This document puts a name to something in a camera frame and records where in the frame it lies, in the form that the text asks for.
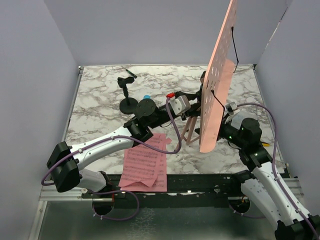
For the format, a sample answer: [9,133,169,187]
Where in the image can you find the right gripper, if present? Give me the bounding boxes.
[195,112,247,148]

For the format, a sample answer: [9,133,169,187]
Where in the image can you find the pink music stand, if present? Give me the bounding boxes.
[181,0,238,153]

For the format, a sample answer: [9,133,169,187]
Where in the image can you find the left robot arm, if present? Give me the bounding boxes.
[46,95,201,198]

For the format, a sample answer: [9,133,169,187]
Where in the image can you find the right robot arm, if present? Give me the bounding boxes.
[218,117,320,240]

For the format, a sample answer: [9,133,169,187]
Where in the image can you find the black microphone stand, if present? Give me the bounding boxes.
[117,76,138,115]

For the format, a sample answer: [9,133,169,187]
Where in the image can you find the green black pen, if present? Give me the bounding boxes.
[125,69,138,79]

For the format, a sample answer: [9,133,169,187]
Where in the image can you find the pink sheet music pages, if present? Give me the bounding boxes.
[118,144,167,192]

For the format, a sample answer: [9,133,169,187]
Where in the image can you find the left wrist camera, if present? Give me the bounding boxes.
[166,92,191,116]

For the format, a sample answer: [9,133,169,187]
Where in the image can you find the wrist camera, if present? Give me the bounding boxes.
[225,101,239,117]
[166,92,191,116]

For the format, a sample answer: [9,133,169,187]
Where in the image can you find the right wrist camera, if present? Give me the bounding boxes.
[225,101,239,117]

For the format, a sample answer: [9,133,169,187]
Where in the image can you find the aluminium rail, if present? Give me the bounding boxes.
[39,185,113,202]

